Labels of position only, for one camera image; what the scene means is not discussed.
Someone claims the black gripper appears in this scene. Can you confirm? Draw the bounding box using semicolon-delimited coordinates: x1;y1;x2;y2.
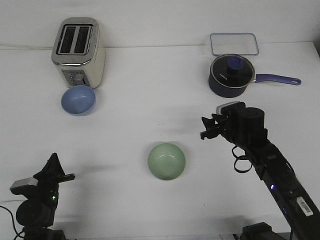
200;101;246;145
33;153;76;208

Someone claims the green bowl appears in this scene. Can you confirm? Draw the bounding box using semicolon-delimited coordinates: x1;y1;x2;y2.
147;142;186;181

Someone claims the blue bowl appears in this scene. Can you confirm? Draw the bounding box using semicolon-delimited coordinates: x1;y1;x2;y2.
60;85;96;116

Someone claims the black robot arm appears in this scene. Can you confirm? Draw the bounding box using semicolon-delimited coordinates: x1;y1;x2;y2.
200;101;320;240
9;153;75;240

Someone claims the dark blue saucepan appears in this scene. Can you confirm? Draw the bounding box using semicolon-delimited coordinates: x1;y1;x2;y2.
207;54;302;98

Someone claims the glass pot lid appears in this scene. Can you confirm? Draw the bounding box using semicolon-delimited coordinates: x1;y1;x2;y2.
210;54;255;89

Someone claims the clear blue-rimmed container lid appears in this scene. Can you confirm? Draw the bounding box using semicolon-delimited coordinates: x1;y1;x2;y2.
209;32;260;57

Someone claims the cream and steel toaster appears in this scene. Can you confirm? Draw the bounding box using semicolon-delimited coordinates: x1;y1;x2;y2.
51;17;106;89

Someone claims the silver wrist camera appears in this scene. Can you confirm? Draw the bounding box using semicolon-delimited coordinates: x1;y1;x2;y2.
9;177;39;195
215;101;240;115

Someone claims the black cable at left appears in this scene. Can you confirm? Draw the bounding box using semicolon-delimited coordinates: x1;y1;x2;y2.
0;205;26;240

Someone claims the white toaster power cord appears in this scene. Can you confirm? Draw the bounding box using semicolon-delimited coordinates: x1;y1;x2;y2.
0;44;55;50

